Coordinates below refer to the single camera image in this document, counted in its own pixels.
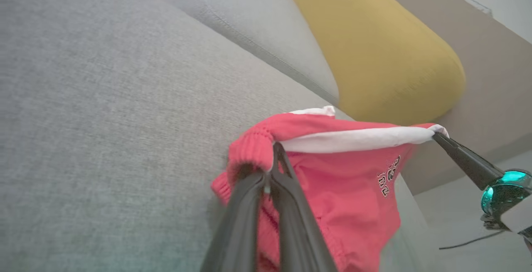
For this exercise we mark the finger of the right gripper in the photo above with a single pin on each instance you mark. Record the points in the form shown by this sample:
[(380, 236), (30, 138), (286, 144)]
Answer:
[(467, 160)]

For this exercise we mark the long yellow sofa backrest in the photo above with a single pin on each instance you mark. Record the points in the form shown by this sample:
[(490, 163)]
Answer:
[(374, 47)]

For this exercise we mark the large grey sofa seat cushion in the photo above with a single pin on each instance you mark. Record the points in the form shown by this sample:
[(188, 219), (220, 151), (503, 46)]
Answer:
[(104, 118)]

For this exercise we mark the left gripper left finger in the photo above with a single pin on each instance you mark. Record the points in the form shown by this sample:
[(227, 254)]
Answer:
[(237, 226)]

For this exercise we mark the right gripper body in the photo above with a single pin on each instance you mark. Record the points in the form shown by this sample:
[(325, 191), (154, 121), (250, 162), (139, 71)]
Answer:
[(507, 197)]

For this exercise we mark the red white-trimmed basketball jersey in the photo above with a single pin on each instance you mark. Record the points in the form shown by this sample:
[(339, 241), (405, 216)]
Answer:
[(345, 205)]

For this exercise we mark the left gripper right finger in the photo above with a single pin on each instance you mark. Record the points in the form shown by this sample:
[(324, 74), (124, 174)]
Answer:
[(299, 230)]

